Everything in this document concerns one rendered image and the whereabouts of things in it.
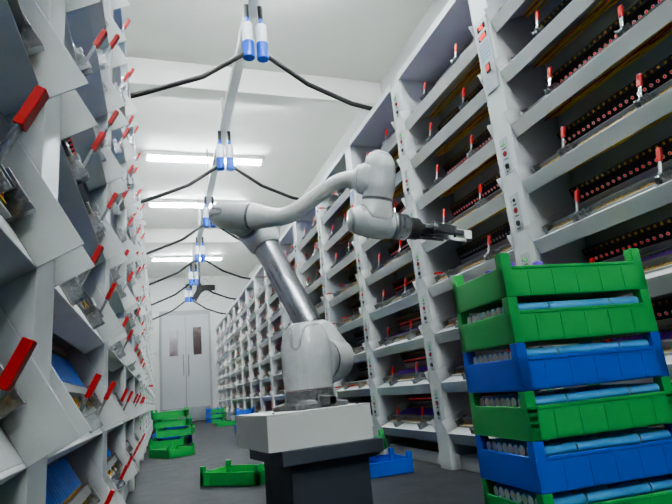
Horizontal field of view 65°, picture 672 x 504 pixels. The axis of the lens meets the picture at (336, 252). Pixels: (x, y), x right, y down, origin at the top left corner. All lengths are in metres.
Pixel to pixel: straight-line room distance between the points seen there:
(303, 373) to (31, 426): 1.16
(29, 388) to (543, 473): 0.75
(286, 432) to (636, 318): 0.93
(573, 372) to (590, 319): 0.10
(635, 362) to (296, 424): 0.89
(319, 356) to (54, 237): 1.18
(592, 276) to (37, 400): 0.90
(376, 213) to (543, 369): 0.89
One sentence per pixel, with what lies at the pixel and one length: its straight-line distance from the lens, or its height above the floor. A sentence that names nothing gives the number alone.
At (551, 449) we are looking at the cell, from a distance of 1.00.
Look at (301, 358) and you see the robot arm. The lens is 1.67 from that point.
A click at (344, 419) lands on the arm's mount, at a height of 0.26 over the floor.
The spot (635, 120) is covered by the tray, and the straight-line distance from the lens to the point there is 1.50.
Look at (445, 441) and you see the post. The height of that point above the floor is 0.11.
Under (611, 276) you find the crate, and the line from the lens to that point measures 1.11.
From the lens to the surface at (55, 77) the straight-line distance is 0.70.
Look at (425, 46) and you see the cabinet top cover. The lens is 2.48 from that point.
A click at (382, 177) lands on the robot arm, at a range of 1.73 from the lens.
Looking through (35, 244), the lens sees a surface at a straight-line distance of 0.62.
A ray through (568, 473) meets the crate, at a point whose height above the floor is 0.19.
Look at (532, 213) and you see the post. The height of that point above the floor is 0.82.
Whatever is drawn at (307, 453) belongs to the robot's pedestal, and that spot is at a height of 0.19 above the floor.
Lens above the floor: 0.35
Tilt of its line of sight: 14 degrees up
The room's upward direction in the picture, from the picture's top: 6 degrees counter-clockwise
